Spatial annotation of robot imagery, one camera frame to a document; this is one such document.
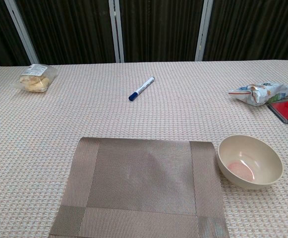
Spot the crumpled white blue snack packet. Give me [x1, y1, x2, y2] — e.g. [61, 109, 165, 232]
[228, 83, 288, 107]

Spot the small beige bowl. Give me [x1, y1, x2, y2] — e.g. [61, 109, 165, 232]
[217, 135, 284, 191]

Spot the red ink pad case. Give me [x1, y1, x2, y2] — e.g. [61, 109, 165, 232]
[267, 99, 288, 124]

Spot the brown woven placemat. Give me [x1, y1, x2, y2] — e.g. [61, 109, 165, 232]
[48, 137, 230, 238]

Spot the clear bag of pastries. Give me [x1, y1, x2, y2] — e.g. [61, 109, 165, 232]
[12, 63, 58, 93]

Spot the white marker pen blue cap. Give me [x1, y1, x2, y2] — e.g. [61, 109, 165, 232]
[128, 76, 156, 102]

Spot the white partition post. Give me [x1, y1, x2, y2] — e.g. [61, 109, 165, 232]
[108, 0, 125, 63]
[4, 0, 40, 64]
[194, 0, 214, 61]

